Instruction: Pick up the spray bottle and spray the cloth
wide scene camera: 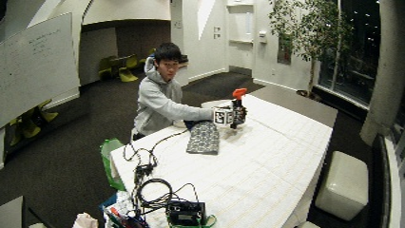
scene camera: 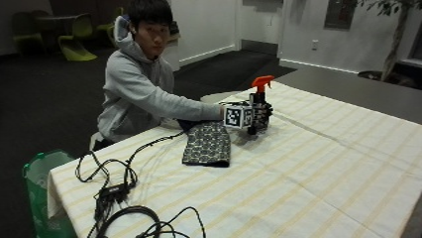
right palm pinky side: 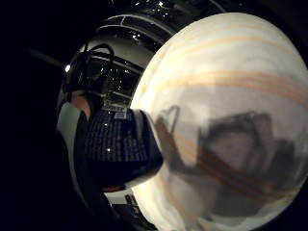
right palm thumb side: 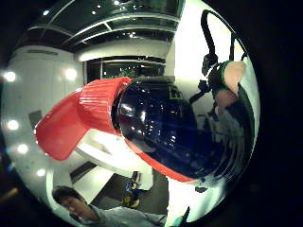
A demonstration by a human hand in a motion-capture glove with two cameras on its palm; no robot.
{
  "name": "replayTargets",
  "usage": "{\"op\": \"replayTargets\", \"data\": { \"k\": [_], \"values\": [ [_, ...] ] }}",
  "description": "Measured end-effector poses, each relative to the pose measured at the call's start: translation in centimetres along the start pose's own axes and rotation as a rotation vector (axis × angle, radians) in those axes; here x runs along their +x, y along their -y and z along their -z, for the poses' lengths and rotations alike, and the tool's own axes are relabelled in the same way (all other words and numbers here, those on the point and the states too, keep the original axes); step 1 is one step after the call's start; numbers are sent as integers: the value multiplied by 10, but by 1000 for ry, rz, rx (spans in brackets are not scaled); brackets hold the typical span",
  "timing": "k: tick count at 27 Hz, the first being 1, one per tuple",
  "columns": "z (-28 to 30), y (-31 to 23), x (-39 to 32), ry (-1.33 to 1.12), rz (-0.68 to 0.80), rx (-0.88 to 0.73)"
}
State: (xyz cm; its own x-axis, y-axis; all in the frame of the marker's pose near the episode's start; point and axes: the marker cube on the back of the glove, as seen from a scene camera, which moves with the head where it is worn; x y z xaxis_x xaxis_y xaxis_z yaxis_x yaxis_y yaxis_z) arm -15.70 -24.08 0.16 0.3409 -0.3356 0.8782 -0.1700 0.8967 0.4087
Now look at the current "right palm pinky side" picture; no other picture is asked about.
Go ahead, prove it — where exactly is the dark blue grid-print packet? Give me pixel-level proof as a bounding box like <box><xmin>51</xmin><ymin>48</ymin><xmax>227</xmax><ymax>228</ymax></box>
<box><xmin>84</xmin><ymin>105</ymin><xmax>165</xmax><ymax>193</ymax></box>

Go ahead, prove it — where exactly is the the person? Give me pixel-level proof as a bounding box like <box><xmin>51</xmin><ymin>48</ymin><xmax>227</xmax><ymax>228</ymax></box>
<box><xmin>57</xmin><ymin>89</ymin><xmax>107</xmax><ymax>206</ymax></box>

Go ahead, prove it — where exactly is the black cable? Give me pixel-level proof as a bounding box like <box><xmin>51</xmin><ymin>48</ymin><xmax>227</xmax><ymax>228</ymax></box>
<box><xmin>63</xmin><ymin>42</ymin><xmax>117</xmax><ymax>101</ymax></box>

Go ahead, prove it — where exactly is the white window frame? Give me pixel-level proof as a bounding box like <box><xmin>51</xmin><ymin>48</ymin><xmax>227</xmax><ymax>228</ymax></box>
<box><xmin>94</xmin><ymin>13</ymin><xmax>178</xmax><ymax>75</ymax></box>

